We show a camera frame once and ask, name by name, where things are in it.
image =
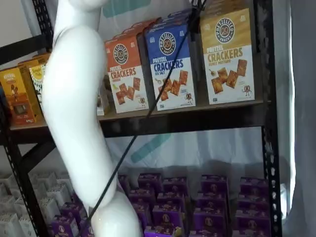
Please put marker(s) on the yellow white pretzel crackers box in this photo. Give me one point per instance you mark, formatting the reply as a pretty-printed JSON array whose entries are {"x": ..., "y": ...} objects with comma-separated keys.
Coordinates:
[
  {"x": 229, "y": 6},
  {"x": 227, "y": 61}
]

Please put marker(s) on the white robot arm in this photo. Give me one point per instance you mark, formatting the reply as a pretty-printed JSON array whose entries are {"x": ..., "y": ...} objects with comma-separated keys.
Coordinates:
[{"x": 74, "y": 98}]

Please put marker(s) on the black metal shelf rack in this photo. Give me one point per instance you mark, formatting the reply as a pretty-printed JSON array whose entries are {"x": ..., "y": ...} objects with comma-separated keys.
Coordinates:
[{"x": 197, "y": 123}]

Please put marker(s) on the blue white pretzel crackers box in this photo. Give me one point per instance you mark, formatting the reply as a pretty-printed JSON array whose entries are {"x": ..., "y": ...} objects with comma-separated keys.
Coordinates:
[
  {"x": 170, "y": 21},
  {"x": 180, "y": 13},
  {"x": 172, "y": 81}
]

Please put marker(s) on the orange white pretzel crackers box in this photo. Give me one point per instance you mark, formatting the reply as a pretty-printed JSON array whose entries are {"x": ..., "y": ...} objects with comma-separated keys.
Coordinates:
[
  {"x": 145, "y": 22},
  {"x": 128, "y": 81},
  {"x": 133, "y": 30}
]

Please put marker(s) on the purple Annie's box orange band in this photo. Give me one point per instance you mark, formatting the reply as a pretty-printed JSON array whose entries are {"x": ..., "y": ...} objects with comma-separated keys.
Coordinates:
[
  {"x": 174, "y": 185},
  {"x": 149, "y": 181},
  {"x": 146, "y": 214},
  {"x": 142, "y": 197},
  {"x": 163, "y": 232},
  {"x": 171, "y": 201},
  {"x": 168, "y": 216}
]

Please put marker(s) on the tan wooden shelf board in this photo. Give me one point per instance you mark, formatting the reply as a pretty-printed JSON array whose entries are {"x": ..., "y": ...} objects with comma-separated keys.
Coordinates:
[{"x": 222, "y": 107}]

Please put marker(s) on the purple Annie's snack box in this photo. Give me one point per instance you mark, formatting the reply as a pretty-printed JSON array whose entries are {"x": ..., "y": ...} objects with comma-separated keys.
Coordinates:
[
  {"x": 64, "y": 227},
  {"x": 85, "y": 232},
  {"x": 124, "y": 185},
  {"x": 70, "y": 212}
]

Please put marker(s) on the purple Annie's box brown band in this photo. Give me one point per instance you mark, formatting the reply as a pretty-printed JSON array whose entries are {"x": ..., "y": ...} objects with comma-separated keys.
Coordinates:
[
  {"x": 211, "y": 219},
  {"x": 214, "y": 184},
  {"x": 209, "y": 234},
  {"x": 212, "y": 201}
]

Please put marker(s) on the purple Annie's box teal band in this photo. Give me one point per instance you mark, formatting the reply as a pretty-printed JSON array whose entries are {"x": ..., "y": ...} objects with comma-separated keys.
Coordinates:
[
  {"x": 253, "y": 222},
  {"x": 254, "y": 185},
  {"x": 251, "y": 234},
  {"x": 253, "y": 203}
]

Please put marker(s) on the Simple Mills sweet thins box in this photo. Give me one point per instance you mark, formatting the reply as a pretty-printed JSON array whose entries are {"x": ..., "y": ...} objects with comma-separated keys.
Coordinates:
[{"x": 37, "y": 74}]

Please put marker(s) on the orange brown snack box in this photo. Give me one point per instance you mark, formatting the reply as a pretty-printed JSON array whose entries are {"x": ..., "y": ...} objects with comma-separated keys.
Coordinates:
[
  {"x": 42, "y": 56},
  {"x": 32, "y": 63},
  {"x": 14, "y": 98}
]

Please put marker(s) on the white paper bag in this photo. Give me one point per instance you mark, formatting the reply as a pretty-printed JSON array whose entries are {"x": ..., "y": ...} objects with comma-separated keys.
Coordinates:
[
  {"x": 48, "y": 209},
  {"x": 5, "y": 202},
  {"x": 6, "y": 181},
  {"x": 55, "y": 191},
  {"x": 10, "y": 227},
  {"x": 63, "y": 179},
  {"x": 40, "y": 181}
]

